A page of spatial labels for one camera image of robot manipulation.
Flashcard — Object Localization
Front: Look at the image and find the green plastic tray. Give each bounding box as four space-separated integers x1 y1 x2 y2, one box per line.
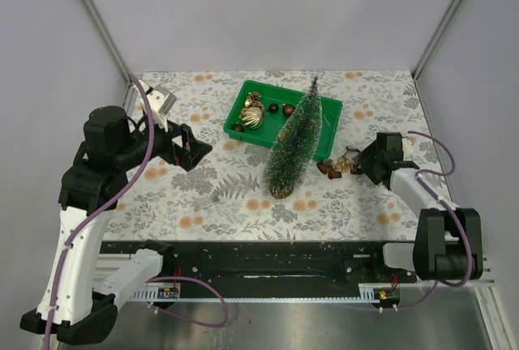
224 80 343 161

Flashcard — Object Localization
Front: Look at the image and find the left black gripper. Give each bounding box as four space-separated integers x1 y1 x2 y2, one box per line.
116 110 212 170

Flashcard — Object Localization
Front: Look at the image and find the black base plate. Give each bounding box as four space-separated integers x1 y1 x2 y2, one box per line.
101 241 417 287

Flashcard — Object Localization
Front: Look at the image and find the silver gold ribbed ornament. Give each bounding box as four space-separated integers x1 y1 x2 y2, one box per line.
239 107 264 129

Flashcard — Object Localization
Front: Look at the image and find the gold pine cone ornament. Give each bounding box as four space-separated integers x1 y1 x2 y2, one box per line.
247 92 261 102

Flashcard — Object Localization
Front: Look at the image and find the dark brown ball ornament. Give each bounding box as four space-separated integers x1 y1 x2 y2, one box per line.
268 104 279 113

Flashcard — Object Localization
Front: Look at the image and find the left aluminium frame post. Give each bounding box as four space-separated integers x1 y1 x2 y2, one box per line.
79 0 131 85

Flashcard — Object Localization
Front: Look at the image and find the aluminium frame post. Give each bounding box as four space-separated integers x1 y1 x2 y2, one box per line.
411 0 465 83
79 0 131 85

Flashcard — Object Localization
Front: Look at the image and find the small frosted christmas tree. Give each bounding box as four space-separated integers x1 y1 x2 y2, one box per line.
263 76 322 199

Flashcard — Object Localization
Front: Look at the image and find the right aluminium frame post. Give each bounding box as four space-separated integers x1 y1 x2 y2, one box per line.
411 0 465 83

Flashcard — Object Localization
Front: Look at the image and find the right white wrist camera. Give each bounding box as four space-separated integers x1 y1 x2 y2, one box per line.
402 135 415 157

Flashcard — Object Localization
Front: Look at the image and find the aluminium rail profile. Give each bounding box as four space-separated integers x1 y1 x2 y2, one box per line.
93 254 495 286

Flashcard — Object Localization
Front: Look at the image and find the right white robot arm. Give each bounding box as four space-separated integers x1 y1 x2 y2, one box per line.
354 132 483 287

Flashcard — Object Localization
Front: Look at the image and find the white slotted cable duct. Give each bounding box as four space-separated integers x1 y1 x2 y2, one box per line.
130 278 400 303

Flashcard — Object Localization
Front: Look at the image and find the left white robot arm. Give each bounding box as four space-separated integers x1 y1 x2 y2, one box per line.
19 106 212 346

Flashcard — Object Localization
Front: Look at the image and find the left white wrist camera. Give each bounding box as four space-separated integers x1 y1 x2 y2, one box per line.
146 86 177 131

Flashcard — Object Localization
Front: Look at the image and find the brown ribbon bow decoration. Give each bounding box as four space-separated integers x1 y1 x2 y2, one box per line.
316 146 362 180

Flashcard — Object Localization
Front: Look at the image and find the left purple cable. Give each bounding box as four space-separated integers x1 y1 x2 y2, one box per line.
44 74 230 350

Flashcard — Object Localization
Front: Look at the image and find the gold ball ornament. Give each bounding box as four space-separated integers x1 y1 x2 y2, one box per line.
231 124 245 133

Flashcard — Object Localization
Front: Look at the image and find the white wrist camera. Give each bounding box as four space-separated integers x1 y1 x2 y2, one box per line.
146 86 177 131
402 135 415 157

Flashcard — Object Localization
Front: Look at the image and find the floral patterned table mat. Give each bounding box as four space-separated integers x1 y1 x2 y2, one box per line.
105 70 440 241

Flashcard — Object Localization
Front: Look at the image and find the clear plastic battery box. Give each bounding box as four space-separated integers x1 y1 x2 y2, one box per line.
194 194 220 210

